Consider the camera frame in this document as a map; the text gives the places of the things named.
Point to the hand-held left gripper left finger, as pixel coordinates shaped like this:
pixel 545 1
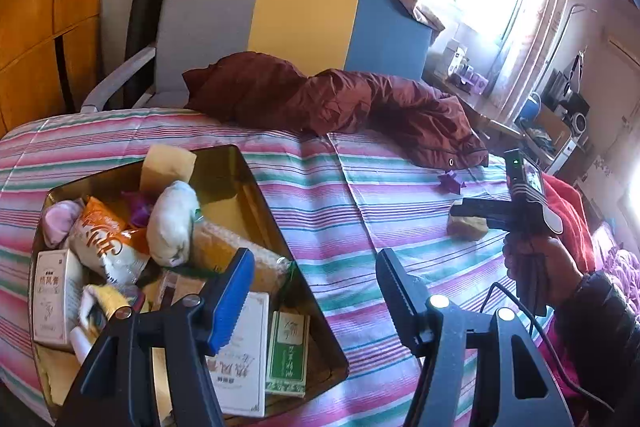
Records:
pixel 232 302

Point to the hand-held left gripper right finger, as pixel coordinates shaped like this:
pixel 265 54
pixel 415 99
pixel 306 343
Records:
pixel 395 292

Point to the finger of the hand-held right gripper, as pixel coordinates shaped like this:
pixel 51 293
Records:
pixel 490 206
pixel 485 219

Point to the tan sponge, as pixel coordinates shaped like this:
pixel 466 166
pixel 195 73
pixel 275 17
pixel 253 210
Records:
pixel 467 228

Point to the large white carton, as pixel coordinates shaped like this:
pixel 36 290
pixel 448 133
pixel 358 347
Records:
pixel 242 367

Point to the green carton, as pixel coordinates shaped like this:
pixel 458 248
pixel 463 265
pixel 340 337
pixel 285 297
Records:
pixel 287 352

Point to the white bun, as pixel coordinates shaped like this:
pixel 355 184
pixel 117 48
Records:
pixel 172 222

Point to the gold metal tin box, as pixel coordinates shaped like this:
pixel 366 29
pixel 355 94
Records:
pixel 225 187

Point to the yellow cloth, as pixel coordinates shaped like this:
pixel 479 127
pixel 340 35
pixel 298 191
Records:
pixel 102 302

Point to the purple paper star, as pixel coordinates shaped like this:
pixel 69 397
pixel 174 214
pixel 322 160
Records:
pixel 137 207
pixel 450 183

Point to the orange snack bag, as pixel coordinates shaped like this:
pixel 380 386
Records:
pixel 105 242

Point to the yellow sponge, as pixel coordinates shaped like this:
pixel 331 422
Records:
pixel 167 164

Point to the small white carton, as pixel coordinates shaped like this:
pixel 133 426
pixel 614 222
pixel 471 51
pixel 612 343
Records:
pixel 52 302

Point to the pink item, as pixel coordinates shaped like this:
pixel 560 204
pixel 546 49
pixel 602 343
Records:
pixel 60 219

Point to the person's right forearm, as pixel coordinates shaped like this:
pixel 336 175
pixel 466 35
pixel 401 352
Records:
pixel 600 332

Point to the person's right hand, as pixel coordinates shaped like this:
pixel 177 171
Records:
pixel 560 267

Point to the red cloth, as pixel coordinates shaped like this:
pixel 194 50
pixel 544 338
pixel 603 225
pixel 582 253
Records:
pixel 570 207

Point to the striped bed blanket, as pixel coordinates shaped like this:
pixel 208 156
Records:
pixel 350 232

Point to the cardboard box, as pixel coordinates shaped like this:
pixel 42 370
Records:
pixel 550 132

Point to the wooden desk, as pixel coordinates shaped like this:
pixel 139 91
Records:
pixel 480 107

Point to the blue container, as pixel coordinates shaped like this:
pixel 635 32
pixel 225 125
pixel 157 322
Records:
pixel 530 107

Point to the black radio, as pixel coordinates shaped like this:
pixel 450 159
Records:
pixel 570 107

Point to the purple toiletry set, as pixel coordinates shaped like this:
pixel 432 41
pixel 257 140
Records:
pixel 465 72

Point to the maroon padded jacket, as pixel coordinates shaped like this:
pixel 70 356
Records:
pixel 350 102

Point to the thin metal stand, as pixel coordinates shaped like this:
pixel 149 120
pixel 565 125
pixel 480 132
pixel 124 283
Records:
pixel 575 7

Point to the grey yellow blue armchair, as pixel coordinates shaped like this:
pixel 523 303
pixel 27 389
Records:
pixel 300 17

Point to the black rolled mat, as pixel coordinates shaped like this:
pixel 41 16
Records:
pixel 150 7

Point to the wooden wardrobe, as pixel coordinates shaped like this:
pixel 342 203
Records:
pixel 40 7

